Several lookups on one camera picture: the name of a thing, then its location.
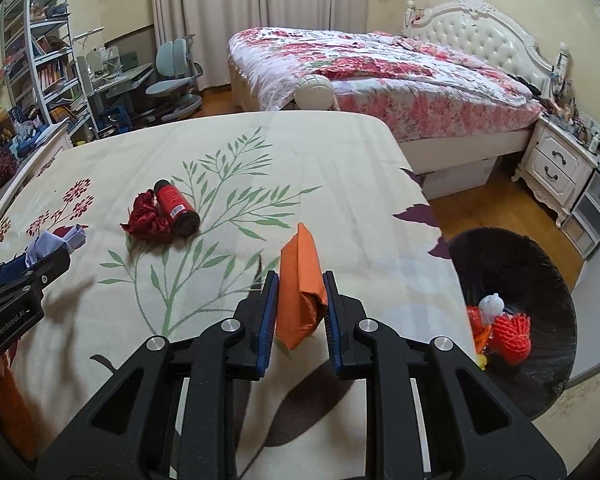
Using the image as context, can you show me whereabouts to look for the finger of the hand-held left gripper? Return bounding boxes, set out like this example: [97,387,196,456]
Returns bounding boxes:
[0,258,32,291]
[0,247,72,311]

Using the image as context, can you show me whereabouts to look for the white plastic bag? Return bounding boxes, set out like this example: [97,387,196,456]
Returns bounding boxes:
[477,294,505,323]

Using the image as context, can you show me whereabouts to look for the white nightstand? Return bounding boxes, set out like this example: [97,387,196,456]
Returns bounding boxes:
[512,120,600,228]

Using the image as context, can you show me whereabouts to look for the grey-blue desk chair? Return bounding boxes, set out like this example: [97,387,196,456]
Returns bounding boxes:
[145,36,204,121]

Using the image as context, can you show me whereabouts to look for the cream tufted round cushion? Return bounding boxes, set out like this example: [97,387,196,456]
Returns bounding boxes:
[295,74,333,110]

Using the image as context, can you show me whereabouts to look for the blue storage crate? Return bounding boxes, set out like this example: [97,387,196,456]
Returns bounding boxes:
[0,105,43,158]

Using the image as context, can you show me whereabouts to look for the red cylindrical can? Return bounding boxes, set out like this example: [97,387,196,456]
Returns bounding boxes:
[153,180,201,237]

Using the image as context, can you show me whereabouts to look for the grey study desk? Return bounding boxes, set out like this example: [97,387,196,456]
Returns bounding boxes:
[77,47,153,133]

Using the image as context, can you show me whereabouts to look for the white under-bed storage box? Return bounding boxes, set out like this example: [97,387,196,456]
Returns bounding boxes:
[420,157,496,201]

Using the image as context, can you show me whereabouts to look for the black trash bin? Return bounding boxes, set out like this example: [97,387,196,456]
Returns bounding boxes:
[445,227,578,421]

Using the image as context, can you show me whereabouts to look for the white bed with tufted headboard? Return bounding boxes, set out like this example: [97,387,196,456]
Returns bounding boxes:
[230,0,553,201]

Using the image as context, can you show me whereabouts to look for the floral quilt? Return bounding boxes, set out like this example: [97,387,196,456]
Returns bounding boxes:
[228,27,543,143]

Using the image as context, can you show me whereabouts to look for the cream curtains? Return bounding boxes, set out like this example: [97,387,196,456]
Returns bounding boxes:
[150,0,368,91]

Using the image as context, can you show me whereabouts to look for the orange-red plastic bag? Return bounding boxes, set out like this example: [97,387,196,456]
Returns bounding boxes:
[467,305,493,356]

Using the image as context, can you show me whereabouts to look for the dark red satin cloth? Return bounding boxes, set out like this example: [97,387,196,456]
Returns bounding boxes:
[120,190,173,245]

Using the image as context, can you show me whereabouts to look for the lavender cloth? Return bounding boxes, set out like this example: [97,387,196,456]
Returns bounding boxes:
[24,224,88,268]

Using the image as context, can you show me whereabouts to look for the white bookshelf with books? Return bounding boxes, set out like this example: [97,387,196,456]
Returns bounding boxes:
[0,0,93,141]

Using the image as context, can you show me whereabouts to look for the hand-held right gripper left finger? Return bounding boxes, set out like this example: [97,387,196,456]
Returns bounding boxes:
[35,270,281,480]

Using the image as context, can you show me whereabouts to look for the leaf print bed sheet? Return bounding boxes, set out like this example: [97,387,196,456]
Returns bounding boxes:
[0,109,481,480]

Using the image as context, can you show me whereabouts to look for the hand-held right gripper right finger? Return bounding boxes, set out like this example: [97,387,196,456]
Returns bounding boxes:
[322,270,566,480]

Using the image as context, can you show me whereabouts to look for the orange cloth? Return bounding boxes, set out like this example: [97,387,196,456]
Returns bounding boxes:
[0,365,36,461]

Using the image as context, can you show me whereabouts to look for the cluster of small bottles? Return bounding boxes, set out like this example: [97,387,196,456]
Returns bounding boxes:
[550,45,600,161]

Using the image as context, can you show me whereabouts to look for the clear plastic drawer unit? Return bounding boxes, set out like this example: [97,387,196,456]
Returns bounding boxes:
[562,170,600,261]

